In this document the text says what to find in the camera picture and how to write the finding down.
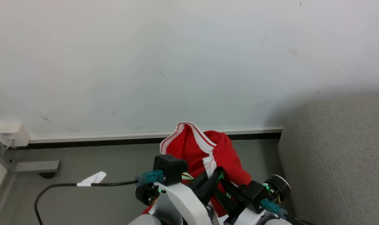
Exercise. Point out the white skirting board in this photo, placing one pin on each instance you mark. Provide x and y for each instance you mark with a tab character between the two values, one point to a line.
139	135

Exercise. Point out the red garment with white stripes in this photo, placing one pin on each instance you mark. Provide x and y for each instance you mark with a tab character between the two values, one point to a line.
197	147

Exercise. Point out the grey metal furniture frame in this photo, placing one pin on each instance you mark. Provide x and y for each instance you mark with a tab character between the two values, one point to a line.
33	166

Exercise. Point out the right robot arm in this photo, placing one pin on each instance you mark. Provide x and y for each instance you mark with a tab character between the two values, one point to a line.
278	187

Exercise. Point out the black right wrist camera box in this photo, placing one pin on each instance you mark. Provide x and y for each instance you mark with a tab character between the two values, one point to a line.
254	196

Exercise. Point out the white wall socket box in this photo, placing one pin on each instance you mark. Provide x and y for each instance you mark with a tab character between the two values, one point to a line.
12	133

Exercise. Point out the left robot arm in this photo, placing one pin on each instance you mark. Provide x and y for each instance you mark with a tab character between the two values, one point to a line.
145	195

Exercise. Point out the grey fabric sofa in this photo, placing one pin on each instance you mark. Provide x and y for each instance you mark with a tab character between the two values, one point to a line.
339	162

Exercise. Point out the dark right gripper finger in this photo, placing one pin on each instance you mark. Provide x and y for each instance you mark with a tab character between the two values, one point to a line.
231	187
225	203

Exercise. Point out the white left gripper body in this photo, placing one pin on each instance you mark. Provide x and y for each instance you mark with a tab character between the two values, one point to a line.
184	203

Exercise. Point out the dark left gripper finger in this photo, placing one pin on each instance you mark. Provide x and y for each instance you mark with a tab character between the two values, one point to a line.
212	186
197	180

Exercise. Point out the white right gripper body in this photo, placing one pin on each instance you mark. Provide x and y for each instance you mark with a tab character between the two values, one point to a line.
250	218

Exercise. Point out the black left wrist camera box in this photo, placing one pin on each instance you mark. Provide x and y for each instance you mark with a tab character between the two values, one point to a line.
170	168

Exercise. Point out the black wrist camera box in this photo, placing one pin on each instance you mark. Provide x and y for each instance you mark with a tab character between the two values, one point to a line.
254	196
170	168

